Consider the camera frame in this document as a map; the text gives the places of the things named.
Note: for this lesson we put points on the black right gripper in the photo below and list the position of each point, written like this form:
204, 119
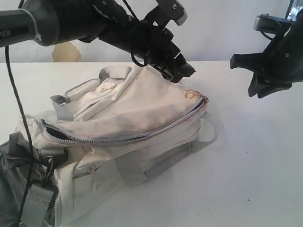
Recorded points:
279, 65

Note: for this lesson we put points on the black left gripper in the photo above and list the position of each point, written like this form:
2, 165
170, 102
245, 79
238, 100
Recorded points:
148, 45

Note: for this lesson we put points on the white fabric backpack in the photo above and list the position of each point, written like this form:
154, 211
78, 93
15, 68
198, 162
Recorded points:
123, 128

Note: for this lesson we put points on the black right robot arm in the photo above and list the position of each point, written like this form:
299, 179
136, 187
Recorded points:
298, 14

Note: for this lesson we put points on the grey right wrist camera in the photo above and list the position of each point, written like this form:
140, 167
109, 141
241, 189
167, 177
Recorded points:
265, 23

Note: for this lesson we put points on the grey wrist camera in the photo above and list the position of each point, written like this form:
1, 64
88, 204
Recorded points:
265, 23
165, 11

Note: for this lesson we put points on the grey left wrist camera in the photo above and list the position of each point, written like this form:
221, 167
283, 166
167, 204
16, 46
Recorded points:
165, 11

